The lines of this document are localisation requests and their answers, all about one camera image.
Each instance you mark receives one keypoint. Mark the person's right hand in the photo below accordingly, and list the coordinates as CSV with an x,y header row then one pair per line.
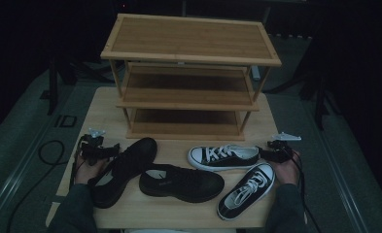
x,y
287,173

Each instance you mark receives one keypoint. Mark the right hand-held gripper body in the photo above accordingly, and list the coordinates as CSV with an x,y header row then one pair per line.
x,y
281,152

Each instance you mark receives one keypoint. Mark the black leather shoe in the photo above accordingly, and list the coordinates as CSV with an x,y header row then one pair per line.
x,y
191,184
130,161

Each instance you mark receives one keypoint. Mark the black stand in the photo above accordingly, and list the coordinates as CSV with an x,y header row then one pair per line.
x,y
319,106
52,90

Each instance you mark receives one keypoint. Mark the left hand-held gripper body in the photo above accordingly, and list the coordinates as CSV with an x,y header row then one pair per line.
x,y
91,147

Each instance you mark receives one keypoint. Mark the person's left hand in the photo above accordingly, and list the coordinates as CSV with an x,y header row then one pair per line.
x,y
88,173

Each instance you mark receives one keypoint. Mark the wooden three-tier shoe rack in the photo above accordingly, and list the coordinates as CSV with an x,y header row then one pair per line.
x,y
191,39

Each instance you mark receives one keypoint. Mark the black white canvas sneaker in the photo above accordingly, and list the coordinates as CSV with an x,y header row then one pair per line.
x,y
240,197
234,160

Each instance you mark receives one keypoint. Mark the grey metal floor rail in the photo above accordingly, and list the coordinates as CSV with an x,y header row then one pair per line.
x,y
344,187
13,181

